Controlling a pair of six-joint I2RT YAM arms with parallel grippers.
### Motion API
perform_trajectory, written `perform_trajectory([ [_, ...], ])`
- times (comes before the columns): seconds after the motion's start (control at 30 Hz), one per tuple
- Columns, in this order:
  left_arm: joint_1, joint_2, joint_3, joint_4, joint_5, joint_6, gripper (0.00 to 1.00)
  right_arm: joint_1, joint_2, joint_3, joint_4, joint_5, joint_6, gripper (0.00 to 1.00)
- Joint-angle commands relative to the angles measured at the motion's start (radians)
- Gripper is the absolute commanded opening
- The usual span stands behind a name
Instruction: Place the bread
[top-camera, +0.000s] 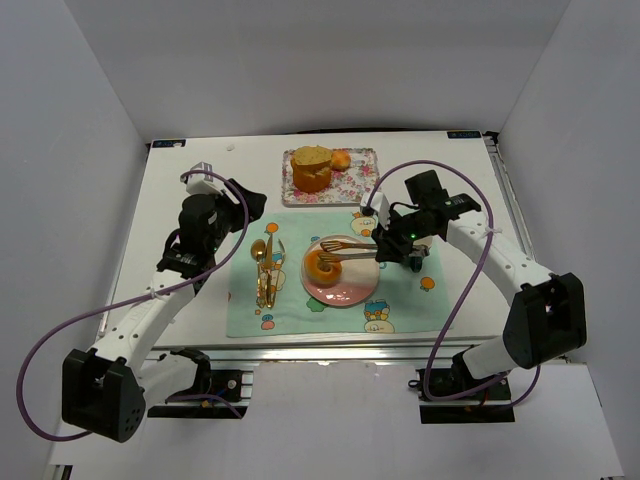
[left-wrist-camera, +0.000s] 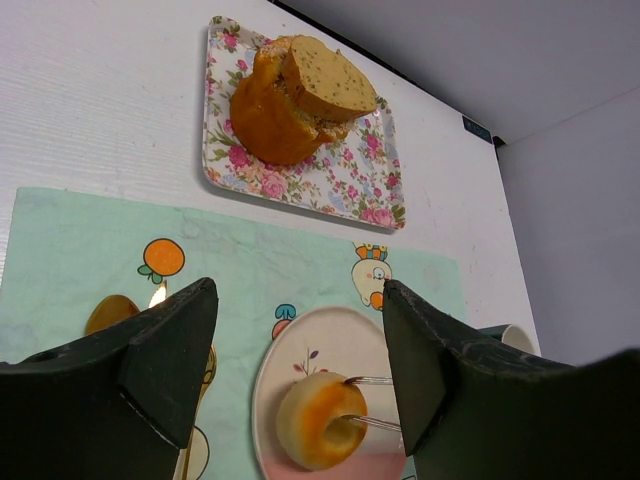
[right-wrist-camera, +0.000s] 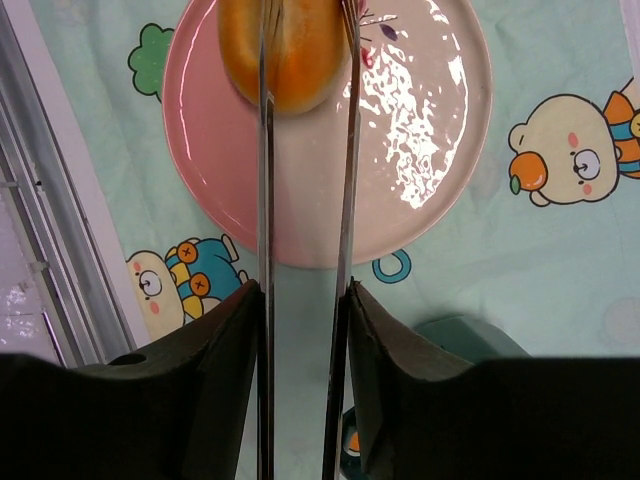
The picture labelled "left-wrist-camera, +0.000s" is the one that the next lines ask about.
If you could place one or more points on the gold spoon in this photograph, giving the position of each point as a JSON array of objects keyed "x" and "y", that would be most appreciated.
[{"x": 111, "y": 310}]

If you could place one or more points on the pink white ceramic plate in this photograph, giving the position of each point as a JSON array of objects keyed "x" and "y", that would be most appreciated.
[{"x": 337, "y": 339}]

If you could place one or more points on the right blue table label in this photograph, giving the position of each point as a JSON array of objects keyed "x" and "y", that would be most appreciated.
[{"x": 477, "y": 129}]

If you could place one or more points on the metal food tongs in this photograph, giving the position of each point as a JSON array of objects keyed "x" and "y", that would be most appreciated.
[{"x": 366, "y": 420}]

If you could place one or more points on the large orange sponge cake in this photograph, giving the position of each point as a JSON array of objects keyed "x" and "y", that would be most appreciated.
[{"x": 266, "y": 120}]

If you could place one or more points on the gold fork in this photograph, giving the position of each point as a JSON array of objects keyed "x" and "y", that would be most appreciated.
[{"x": 210, "y": 371}]

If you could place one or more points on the mint cartoon placemat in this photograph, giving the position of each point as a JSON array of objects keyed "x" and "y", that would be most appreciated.
[{"x": 68, "y": 251}]

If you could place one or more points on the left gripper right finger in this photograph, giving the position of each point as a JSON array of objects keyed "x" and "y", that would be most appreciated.
[{"x": 472, "y": 407}]

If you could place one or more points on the floral rectangular tray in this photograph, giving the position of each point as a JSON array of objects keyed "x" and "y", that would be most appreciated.
[{"x": 357, "y": 178}]

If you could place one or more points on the seeded bread slice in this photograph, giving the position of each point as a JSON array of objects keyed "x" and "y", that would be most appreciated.
[{"x": 324, "y": 83}]

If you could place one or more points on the orange glazed donut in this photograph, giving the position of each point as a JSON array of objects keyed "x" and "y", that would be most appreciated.
[{"x": 312, "y": 424}]

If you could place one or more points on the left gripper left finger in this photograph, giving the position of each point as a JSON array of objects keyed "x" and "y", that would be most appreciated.
[{"x": 117, "y": 404}]

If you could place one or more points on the gold knife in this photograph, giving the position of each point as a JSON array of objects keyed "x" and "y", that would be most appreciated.
[{"x": 159, "y": 295}]

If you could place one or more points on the green ceramic mug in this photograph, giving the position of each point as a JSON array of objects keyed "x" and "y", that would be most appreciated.
[{"x": 506, "y": 339}]

